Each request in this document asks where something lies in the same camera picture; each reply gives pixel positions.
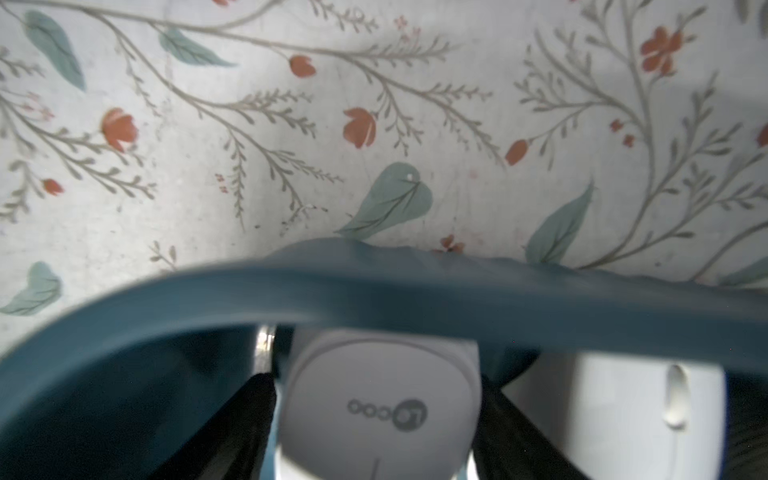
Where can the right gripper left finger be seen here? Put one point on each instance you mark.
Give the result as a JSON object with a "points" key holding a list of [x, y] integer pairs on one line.
{"points": [[233, 442]]}

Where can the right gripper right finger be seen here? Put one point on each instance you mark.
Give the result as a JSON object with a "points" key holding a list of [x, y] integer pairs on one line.
{"points": [[507, 445]]}

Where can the white scroll wheel mouse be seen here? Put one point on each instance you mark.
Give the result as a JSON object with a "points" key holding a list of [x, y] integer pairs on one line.
{"points": [[625, 417]]}

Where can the white ribbed logo mouse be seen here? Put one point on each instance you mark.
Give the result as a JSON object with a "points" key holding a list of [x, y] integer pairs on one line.
{"points": [[360, 404]]}

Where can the teal plastic storage box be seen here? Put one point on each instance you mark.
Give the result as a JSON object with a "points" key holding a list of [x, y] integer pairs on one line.
{"points": [[114, 389]]}

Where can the black ribbed logo mouse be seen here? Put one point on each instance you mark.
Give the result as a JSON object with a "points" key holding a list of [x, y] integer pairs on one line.
{"points": [[745, 452]]}

